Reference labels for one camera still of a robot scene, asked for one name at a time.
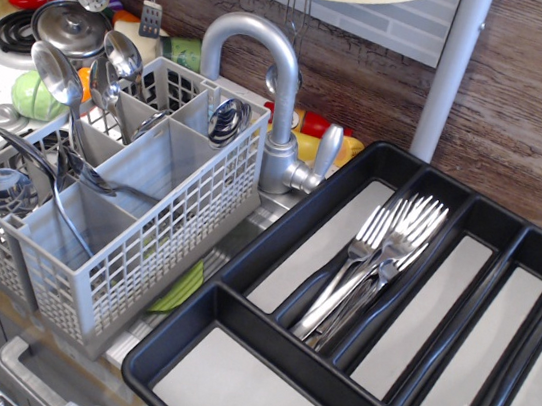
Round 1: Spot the red yellow toy food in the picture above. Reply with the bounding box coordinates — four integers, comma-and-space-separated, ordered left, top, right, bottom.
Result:
260, 100, 356, 142

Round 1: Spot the steel spoon left round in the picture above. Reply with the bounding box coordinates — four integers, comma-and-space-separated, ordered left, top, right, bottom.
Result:
0, 168, 39, 216

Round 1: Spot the hanging small steel spatula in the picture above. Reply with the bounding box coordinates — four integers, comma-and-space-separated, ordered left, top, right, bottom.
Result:
138, 0, 163, 39

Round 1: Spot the steel ladle spoon front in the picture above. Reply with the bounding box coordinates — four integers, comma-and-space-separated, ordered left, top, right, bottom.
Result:
0, 127, 93, 258

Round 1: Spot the steel fork in tray lower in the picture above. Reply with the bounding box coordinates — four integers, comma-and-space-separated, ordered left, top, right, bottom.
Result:
308, 243, 429, 352

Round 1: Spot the steel toy pot with lid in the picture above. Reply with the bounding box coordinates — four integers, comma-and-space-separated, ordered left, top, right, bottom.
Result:
31, 0, 112, 61

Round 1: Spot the green plastic plate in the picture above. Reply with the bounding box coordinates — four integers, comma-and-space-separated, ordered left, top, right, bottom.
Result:
147, 260, 205, 314

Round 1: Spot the grey plastic cutlery basket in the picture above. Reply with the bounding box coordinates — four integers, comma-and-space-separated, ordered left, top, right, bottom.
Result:
0, 58, 269, 358

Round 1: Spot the steel spoon middle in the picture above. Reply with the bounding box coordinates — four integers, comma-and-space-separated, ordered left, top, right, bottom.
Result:
89, 56, 131, 145

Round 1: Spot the steel spoon tucked centre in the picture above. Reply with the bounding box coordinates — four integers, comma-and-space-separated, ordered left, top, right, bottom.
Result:
131, 111, 166, 142

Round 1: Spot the black stove burner coil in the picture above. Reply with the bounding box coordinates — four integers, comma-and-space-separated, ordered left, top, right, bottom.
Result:
0, 9, 36, 55

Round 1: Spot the large steel spoon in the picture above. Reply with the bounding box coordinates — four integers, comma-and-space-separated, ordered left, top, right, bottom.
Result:
31, 40, 86, 156

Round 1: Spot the steel spoon lying in basket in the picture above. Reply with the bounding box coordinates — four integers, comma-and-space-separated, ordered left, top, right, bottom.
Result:
62, 145, 159, 205

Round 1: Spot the steel fork in tray right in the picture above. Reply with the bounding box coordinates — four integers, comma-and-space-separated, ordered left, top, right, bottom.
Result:
325, 196, 449, 319

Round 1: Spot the green toy cabbage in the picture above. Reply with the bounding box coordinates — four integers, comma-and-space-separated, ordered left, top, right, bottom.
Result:
11, 70, 68, 122

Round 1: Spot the steel fork in tray left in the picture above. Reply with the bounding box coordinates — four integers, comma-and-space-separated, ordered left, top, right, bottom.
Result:
290, 200, 408, 340

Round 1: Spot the black cutlery tray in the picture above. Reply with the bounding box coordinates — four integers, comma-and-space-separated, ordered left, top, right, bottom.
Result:
122, 143, 542, 406

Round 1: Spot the steel spoon upper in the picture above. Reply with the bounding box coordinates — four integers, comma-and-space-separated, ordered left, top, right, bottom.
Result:
103, 30, 146, 102

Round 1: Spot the steel fork in tray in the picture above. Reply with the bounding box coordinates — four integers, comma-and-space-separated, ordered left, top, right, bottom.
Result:
290, 200, 408, 340
308, 243, 429, 352
325, 196, 449, 319

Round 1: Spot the steel spoon right compartment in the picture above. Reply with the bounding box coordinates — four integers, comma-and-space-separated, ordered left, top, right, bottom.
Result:
207, 98, 252, 148

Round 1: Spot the white metal pole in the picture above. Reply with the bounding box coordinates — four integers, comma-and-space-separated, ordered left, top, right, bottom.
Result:
409, 0, 493, 164

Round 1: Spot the silver toy faucet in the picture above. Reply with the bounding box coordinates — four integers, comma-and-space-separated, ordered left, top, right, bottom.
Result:
200, 12, 344, 195

